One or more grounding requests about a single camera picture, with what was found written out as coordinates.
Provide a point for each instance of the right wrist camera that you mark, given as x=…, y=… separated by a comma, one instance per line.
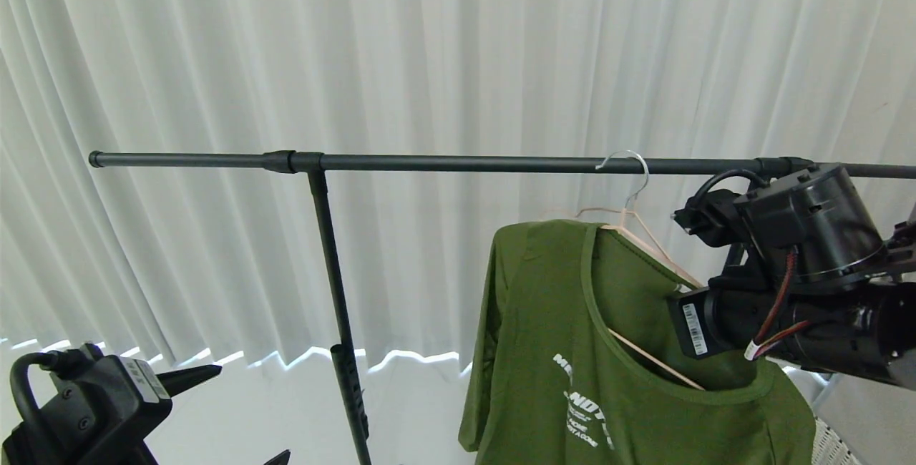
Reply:
x=708, y=218

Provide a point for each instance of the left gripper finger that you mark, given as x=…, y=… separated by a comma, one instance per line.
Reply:
x=189, y=379
x=283, y=459

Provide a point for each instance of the white laundry basket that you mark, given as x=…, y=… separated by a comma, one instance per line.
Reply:
x=834, y=451

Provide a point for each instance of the black clothes rack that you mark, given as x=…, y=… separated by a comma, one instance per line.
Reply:
x=429, y=163

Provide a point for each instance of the green long-sleeved shirt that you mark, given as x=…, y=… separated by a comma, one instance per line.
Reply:
x=529, y=322

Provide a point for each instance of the white curtain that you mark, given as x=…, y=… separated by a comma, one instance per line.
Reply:
x=429, y=57

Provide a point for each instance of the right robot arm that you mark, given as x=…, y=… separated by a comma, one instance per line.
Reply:
x=816, y=222

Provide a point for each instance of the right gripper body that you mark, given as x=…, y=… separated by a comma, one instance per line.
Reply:
x=730, y=322

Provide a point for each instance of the pink clothes hanger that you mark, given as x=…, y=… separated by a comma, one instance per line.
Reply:
x=644, y=243

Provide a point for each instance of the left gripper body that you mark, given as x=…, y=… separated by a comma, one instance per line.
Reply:
x=122, y=426

